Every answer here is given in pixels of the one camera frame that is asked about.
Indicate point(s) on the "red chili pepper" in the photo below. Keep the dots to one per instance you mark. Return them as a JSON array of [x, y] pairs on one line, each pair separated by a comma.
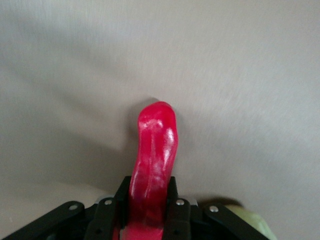
[[155, 150]]

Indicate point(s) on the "brown table mat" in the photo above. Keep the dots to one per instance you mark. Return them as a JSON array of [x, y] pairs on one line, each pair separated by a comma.
[[75, 75]]

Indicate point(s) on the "green pink peach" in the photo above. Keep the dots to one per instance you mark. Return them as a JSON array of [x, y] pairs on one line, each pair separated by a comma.
[[255, 222]]

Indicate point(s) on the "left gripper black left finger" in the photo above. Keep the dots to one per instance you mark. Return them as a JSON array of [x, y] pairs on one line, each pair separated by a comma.
[[105, 217]]

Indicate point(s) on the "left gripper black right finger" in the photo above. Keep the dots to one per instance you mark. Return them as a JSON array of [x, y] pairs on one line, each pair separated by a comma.
[[180, 220]]

